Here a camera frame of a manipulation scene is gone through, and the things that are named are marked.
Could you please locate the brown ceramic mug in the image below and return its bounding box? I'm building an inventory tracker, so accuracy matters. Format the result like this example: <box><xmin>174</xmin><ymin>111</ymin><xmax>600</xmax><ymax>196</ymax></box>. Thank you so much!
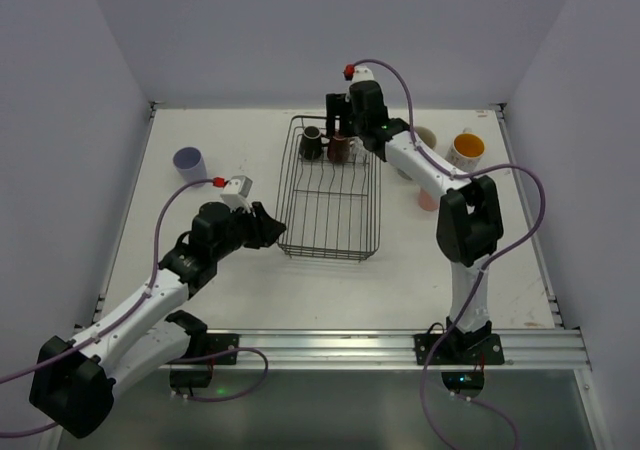
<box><xmin>327</xmin><ymin>132</ymin><xmax>353</xmax><ymax>164</ymax></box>

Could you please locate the black ceramic mug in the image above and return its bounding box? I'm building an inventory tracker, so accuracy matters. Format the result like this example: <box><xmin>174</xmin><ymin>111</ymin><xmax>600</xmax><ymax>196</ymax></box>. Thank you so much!
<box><xmin>298</xmin><ymin>126</ymin><xmax>329</xmax><ymax>161</ymax></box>

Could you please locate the cream patterned large mug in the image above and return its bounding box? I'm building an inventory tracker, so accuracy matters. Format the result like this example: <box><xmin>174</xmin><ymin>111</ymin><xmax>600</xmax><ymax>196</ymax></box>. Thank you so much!
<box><xmin>394</xmin><ymin>125</ymin><xmax>439</xmax><ymax>181</ymax></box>

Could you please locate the lavender plastic cup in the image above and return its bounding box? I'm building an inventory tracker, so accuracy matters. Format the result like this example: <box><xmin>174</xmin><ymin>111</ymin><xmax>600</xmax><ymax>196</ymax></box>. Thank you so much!
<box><xmin>172</xmin><ymin>147</ymin><xmax>207</xmax><ymax>183</ymax></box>

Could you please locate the white floral mug orange inside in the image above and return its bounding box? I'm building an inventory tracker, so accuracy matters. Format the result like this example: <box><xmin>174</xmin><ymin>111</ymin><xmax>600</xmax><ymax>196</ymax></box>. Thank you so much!
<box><xmin>445</xmin><ymin>128</ymin><xmax>485</xmax><ymax>173</ymax></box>

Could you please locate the pink plastic cup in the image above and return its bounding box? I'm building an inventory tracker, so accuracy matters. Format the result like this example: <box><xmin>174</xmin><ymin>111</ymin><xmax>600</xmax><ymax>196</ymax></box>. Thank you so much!
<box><xmin>417</xmin><ymin>188</ymin><xmax>439</xmax><ymax>212</ymax></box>

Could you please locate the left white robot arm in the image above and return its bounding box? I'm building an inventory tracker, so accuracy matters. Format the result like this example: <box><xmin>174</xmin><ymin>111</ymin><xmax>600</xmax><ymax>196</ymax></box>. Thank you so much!
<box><xmin>29</xmin><ymin>202</ymin><xmax>286</xmax><ymax>439</ymax></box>

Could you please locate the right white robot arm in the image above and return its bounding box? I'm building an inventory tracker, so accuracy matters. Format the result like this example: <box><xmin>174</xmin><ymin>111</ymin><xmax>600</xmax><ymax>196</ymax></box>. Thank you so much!
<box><xmin>325</xmin><ymin>80</ymin><xmax>504</xmax><ymax>358</ymax></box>

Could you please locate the clear glass cup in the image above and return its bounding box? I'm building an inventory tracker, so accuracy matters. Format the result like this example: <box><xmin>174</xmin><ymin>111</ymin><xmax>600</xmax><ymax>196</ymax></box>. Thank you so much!
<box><xmin>351</xmin><ymin>138</ymin><xmax>370</xmax><ymax>165</ymax></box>

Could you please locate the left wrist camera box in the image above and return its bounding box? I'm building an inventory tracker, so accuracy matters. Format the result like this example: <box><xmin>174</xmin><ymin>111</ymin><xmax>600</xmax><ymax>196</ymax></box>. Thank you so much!
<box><xmin>212</xmin><ymin>175</ymin><xmax>253</xmax><ymax>211</ymax></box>

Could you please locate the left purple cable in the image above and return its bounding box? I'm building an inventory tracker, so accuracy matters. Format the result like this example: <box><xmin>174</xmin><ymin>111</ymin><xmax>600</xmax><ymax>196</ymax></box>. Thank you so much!
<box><xmin>0</xmin><ymin>175</ymin><xmax>269</xmax><ymax>439</ymax></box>

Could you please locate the dark wire dish rack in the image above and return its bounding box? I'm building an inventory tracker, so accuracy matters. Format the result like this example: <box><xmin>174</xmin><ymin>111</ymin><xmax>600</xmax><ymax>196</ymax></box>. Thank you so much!
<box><xmin>276</xmin><ymin>115</ymin><xmax>381</xmax><ymax>262</ymax></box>

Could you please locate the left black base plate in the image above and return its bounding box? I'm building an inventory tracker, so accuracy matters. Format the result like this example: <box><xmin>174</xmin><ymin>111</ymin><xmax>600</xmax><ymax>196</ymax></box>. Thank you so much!
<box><xmin>172</xmin><ymin>332</ymin><xmax>240</xmax><ymax>366</ymax></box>

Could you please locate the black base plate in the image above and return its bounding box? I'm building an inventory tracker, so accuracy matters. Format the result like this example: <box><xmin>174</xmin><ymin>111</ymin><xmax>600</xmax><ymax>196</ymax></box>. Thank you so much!
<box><xmin>172</xmin><ymin>332</ymin><xmax>240</xmax><ymax>366</ymax></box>
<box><xmin>413</xmin><ymin>321</ymin><xmax>505</xmax><ymax>366</ymax></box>

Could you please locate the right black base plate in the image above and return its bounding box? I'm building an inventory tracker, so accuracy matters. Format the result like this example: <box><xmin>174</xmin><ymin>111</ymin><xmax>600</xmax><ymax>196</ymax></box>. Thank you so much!
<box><xmin>413</xmin><ymin>321</ymin><xmax>505</xmax><ymax>366</ymax></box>

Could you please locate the aluminium mounting rail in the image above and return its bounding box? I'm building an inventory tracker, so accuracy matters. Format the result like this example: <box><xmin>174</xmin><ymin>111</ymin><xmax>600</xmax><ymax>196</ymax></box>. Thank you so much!
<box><xmin>74</xmin><ymin>327</ymin><xmax>590</xmax><ymax>370</ymax></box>

